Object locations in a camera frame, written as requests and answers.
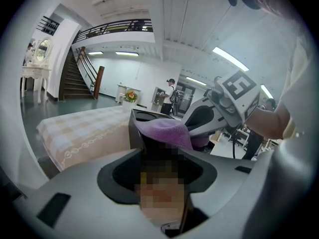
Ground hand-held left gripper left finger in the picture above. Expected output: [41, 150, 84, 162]
[12, 147, 166, 239]

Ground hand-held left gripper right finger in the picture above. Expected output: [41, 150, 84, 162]
[178, 147, 277, 239]

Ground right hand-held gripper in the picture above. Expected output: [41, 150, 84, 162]
[183, 70, 261, 137]

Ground purple cloth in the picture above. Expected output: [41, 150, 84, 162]
[134, 118, 210, 152]

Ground person's right forearm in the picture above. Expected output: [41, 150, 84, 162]
[243, 103, 292, 140]

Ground grey shelf desk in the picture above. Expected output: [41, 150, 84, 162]
[151, 86, 168, 113]

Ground potted orange flowers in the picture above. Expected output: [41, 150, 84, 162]
[122, 90, 139, 111]

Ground person's pale yellow shirt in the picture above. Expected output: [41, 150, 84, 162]
[273, 31, 315, 149]

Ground dark wooden staircase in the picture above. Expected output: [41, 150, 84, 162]
[58, 46, 105, 102]

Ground white vanity table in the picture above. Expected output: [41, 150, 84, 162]
[20, 37, 54, 105]

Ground black balcony railing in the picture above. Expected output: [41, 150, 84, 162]
[71, 18, 154, 44]

